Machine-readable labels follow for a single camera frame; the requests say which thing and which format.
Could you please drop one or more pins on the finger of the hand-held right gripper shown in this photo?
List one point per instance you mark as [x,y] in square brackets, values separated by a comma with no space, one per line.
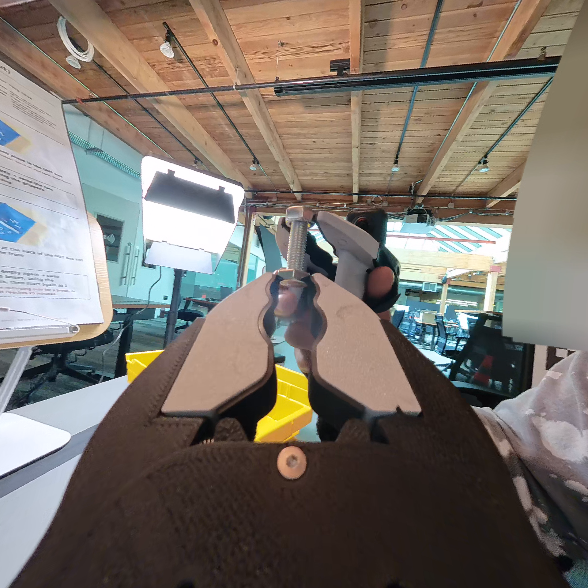
[281,236]
[349,239]

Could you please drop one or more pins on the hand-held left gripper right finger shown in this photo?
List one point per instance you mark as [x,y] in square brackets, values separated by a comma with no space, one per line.
[363,363]

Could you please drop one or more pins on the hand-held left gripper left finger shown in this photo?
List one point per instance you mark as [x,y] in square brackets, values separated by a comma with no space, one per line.
[220,363]

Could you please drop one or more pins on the silver hex bolt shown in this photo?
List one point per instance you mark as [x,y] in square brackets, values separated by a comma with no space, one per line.
[297,248]

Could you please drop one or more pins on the silver hex nut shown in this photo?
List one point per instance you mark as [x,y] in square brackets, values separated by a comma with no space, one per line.
[290,281]

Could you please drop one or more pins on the yellow plastic bin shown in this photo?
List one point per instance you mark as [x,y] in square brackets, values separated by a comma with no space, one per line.
[285,404]

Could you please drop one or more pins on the person's right forearm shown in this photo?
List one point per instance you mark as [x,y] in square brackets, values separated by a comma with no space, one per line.
[542,436]

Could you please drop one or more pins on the person's right hand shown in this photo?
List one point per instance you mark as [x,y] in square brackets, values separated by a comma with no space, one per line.
[298,330]

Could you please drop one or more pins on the black tilted panel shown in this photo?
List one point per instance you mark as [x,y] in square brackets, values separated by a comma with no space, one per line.
[268,248]

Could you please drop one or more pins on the ceiling projector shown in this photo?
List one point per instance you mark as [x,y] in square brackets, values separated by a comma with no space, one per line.
[418,219]

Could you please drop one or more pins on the wooden top office desk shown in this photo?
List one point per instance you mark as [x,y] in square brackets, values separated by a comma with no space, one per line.
[138,303]
[202,301]

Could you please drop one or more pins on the studio light panel with flaps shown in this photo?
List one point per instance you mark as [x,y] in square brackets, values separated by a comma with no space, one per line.
[183,220]

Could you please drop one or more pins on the black mesh office chair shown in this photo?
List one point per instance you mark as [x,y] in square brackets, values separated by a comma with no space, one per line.
[487,358]

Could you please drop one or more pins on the wooden document stand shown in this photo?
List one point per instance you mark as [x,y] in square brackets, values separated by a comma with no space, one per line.
[103,285]

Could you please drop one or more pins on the black ceiling pipe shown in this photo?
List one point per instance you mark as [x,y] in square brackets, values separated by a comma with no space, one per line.
[413,76]

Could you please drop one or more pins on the white instruction sheet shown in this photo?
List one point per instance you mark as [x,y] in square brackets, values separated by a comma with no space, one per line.
[41,206]

